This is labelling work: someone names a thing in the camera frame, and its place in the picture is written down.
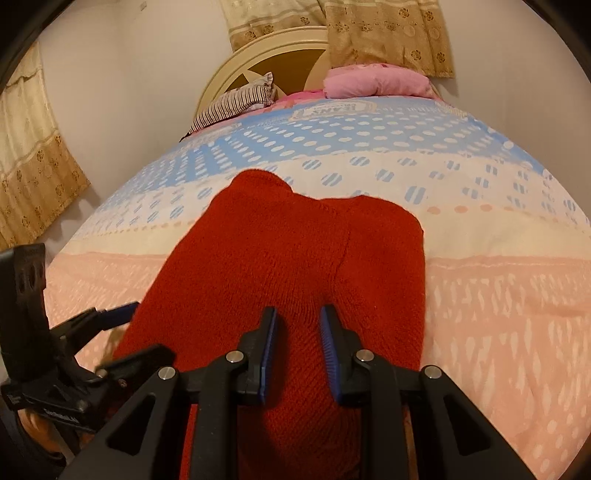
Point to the pink pillow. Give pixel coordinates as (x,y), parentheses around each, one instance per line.
(378,83)

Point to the beige floral curtain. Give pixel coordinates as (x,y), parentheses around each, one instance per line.
(392,32)
(32,161)
(272,23)

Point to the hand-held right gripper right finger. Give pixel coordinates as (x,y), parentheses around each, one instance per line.
(330,355)

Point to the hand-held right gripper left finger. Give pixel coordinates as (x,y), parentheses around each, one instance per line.
(268,355)

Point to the pink bed sheet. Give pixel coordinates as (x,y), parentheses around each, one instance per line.
(300,97)

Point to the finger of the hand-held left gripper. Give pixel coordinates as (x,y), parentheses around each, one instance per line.
(143,362)
(120,314)

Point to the polka-dot quilt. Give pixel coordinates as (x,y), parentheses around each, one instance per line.
(485,300)

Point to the red knitted sweater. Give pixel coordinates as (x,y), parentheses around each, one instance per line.
(277,254)

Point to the cream wooden headboard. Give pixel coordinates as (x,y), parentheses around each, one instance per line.
(258,50)

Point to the dark cloth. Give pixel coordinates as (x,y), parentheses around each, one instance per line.
(185,135)

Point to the striped pillow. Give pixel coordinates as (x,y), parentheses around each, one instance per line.
(235,101)

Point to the person's left hand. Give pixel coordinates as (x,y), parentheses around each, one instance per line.
(39,429)

